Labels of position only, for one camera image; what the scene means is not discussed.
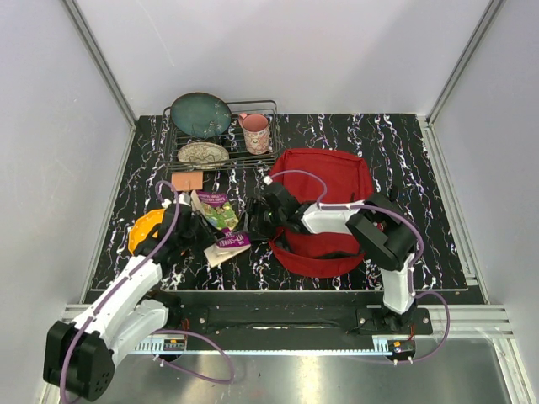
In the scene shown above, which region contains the teal round plate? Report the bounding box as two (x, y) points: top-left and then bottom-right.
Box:
(170, 93), (232, 139)

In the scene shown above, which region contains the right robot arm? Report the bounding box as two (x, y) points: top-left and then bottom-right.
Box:
(243, 182), (424, 334)

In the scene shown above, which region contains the pink leather wallet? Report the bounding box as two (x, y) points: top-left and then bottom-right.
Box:
(171, 172), (203, 192)

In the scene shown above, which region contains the orange yellow plate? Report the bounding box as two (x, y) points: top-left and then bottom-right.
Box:
(127, 209), (165, 256)

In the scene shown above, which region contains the dark wire dish rack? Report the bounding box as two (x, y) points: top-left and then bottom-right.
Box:
(159, 99), (285, 173)

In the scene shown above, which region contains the purple treehouse book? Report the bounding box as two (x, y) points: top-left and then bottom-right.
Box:
(190, 190), (251, 268)

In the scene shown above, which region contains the aluminium frame rail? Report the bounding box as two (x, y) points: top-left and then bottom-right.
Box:
(61, 305), (514, 356)

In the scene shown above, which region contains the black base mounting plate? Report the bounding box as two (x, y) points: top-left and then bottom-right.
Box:
(144, 288), (433, 336)

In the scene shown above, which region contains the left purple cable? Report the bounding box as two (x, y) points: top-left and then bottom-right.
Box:
(58, 180), (235, 403)

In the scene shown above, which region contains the red student backpack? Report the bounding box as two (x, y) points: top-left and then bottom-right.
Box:
(269, 148), (374, 279)

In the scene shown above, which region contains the beige patterned plate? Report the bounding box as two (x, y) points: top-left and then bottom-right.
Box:
(177, 142), (229, 166)

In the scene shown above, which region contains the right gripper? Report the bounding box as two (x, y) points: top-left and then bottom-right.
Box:
(232, 197), (286, 241)

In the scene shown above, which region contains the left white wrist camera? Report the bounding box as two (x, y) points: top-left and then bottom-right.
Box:
(178, 192), (191, 207)

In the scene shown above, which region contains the pink patterned mug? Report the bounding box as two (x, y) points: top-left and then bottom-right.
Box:
(238, 113), (270, 155)

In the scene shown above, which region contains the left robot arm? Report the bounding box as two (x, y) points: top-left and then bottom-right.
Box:
(43, 193), (213, 401)

